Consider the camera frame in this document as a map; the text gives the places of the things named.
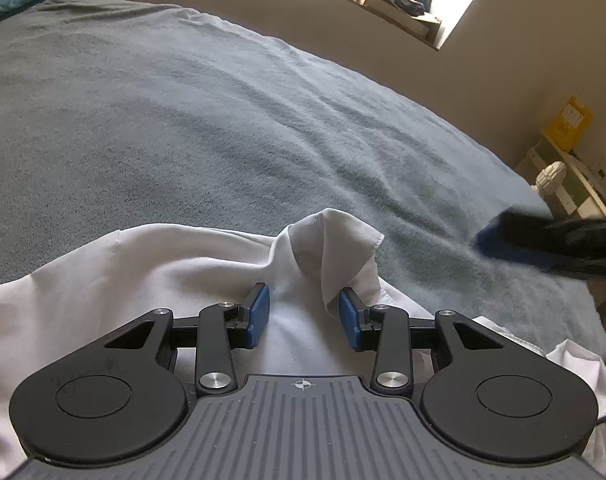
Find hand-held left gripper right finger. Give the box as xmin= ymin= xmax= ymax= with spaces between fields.
xmin=337 ymin=287 xmax=506 ymax=395

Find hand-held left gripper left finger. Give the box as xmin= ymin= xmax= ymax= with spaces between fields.
xmin=104 ymin=284 xmax=273 ymax=395

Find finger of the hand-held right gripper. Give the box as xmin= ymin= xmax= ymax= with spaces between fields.
xmin=474 ymin=211 xmax=574 ymax=273

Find white shirt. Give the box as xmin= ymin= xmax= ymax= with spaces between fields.
xmin=0 ymin=207 xmax=606 ymax=471

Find box of dark clothes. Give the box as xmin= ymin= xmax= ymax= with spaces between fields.
xmin=363 ymin=0 xmax=443 ymax=45

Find cream bedpost finial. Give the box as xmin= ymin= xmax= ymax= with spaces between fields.
xmin=530 ymin=161 xmax=568 ymax=196

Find wooden bedside table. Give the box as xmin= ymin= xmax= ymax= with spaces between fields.
xmin=515 ymin=135 xmax=606 ymax=222

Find yellow box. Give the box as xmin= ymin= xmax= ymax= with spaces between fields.
xmin=545 ymin=96 xmax=594 ymax=154

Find grey bed blanket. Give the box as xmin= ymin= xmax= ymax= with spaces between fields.
xmin=0 ymin=0 xmax=606 ymax=356

